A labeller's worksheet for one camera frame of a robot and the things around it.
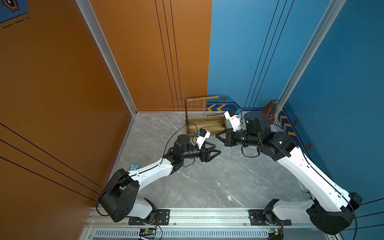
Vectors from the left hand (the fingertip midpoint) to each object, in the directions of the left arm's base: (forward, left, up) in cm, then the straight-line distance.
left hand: (217, 148), depth 73 cm
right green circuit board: (-31, -27, -25) cm, 48 cm away
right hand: (0, +2, +12) cm, 12 cm away
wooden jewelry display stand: (+35, +11, -17) cm, 40 cm away
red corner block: (+39, -39, -10) cm, 56 cm away
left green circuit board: (-32, +34, -25) cm, 53 cm away
